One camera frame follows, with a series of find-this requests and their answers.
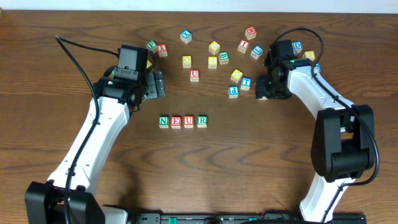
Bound green N block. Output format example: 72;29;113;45
159;116;170;128

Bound red E block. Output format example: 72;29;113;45
170;116;182;129

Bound red U block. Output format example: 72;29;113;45
183;116;195;128
190;69;200;82

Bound blue P block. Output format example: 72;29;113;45
228;86;239;99

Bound green R block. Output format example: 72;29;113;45
197;116;208;128

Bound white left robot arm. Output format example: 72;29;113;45
25;71;165;223

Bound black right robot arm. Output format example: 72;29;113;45
256;57;379;223

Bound yellow block far left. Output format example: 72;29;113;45
146;60;152;68

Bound blue T block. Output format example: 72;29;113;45
240;77;252;91

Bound blue L block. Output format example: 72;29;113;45
250;45;264;60

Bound red Y block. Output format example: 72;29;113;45
157;44;168;57

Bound yellow block centre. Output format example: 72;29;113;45
231;69;243;83

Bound yellow O block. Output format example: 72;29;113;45
182;55;192;68

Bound green F block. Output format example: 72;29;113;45
146;40;158;53

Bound blue D block rear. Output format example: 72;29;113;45
292;41;303;55

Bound blue d block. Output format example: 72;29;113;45
316;63;322;72
292;41;303;55

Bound yellow block right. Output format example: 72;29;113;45
302;51;316;61

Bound blue D block front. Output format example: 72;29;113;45
316;63;322;72

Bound red H block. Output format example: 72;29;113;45
245;26;257;40

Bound blue X block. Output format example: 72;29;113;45
180;29;192;44

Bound green B block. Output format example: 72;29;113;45
218;51;229;65

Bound yellow block beside B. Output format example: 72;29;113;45
208;56;218;69

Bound yellow block rear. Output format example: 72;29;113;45
209;40;221;55

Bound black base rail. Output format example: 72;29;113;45
102;203;368;224

